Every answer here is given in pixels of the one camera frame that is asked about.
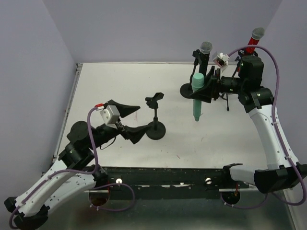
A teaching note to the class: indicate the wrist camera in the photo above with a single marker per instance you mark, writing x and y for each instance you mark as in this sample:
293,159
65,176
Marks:
221,60
110,114

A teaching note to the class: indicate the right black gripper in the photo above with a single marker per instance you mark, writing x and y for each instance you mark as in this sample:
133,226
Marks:
214,84

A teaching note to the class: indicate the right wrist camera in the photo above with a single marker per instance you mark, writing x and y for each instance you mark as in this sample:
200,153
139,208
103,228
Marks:
221,60

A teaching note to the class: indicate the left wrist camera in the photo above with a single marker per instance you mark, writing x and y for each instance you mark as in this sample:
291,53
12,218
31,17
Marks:
110,114

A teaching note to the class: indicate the teal microphone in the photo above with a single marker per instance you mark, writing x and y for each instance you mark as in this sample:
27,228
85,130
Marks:
196,84

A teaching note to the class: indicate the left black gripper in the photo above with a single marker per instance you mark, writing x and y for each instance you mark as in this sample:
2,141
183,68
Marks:
119,124

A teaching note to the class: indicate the black tripod shock-mount stand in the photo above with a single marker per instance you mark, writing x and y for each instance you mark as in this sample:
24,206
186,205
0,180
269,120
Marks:
241,53

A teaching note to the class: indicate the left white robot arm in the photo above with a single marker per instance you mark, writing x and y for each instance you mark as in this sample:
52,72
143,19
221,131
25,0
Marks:
77,168

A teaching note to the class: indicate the black round-base stand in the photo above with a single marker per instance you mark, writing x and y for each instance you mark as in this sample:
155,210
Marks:
186,89
157,130

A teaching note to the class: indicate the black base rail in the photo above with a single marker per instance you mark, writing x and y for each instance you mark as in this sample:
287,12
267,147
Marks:
166,183

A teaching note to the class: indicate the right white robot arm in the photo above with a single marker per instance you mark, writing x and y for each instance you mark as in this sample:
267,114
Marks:
283,167

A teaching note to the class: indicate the red rhinestone microphone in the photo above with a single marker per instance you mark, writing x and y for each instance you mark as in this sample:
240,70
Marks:
256,35

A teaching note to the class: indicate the black microphone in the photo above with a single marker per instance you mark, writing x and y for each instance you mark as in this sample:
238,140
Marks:
204,57

